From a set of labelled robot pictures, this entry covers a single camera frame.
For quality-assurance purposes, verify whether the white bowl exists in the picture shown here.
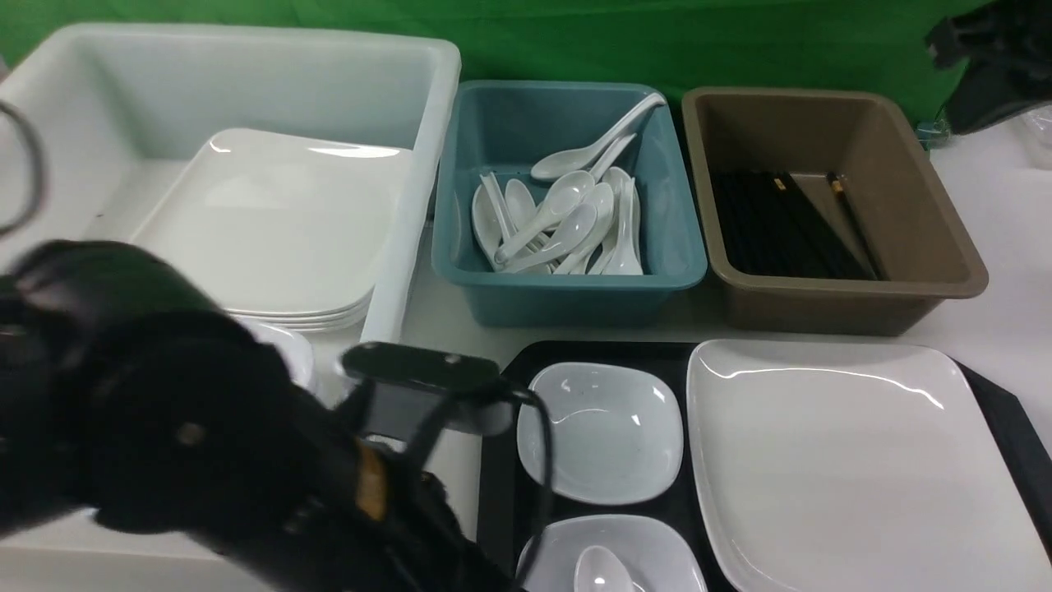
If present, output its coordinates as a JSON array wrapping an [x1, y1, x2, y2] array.
[[524, 515, 707, 591], [529, 361, 685, 506]]

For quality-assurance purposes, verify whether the large white square plate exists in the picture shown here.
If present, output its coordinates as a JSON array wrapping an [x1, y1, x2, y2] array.
[[686, 340, 1051, 591]]

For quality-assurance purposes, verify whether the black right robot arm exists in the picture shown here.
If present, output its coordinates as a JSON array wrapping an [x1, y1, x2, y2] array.
[[925, 1, 1051, 135]]

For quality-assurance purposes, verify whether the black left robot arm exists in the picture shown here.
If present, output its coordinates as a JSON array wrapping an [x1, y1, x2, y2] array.
[[2, 240, 523, 591]]

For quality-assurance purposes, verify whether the pile of white spoons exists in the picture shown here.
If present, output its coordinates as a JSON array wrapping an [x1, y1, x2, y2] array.
[[468, 132, 642, 275]]

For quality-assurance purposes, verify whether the long white spoon on top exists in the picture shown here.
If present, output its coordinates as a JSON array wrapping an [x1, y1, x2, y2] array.
[[530, 91, 667, 183]]

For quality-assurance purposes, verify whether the teal plastic bin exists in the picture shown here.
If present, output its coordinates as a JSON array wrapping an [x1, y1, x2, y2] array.
[[431, 80, 708, 327]]

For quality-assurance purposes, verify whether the black serving tray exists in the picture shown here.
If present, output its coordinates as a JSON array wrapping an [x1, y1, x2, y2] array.
[[477, 340, 1051, 591]]

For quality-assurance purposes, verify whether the stack of white bowls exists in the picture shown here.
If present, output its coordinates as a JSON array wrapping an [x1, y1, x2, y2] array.
[[235, 317, 318, 395]]

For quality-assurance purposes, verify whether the stack of white square plates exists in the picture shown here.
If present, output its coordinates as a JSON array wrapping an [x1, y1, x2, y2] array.
[[132, 128, 413, 332]]

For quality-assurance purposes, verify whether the pile of black chopsticks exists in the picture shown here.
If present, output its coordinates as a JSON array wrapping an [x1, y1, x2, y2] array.
[[711, 171, 887, 280]]

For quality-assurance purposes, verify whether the green backdrop cloth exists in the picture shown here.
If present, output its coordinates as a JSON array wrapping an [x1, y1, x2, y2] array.
[[1, 1, 978, 120]]

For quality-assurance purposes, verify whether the brown plastic bin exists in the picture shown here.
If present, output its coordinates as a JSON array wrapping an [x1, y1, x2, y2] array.
[[681, 87, 989, 336]]

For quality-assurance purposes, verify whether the blue binder clip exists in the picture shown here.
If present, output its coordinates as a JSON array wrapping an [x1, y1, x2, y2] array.
[[916, 121, 952, 151]]

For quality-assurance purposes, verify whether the large white plastic tub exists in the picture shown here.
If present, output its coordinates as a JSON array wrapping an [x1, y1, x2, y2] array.
[[0, 23, 463, 592]]

